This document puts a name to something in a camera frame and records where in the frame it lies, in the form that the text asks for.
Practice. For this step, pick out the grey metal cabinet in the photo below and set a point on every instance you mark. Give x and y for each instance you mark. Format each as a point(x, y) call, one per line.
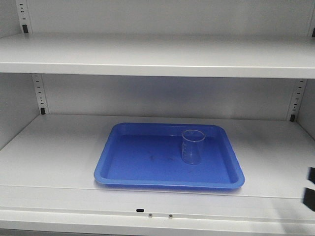
point(72, 69)

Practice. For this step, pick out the clear glass beaker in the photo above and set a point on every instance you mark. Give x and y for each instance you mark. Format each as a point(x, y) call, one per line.
point(192, 146)

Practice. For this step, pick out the blue plastic tray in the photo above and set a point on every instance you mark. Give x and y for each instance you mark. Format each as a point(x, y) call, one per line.
point(148, 155)

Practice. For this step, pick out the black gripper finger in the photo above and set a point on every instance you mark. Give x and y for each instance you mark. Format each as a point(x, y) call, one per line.
point(309, 194)

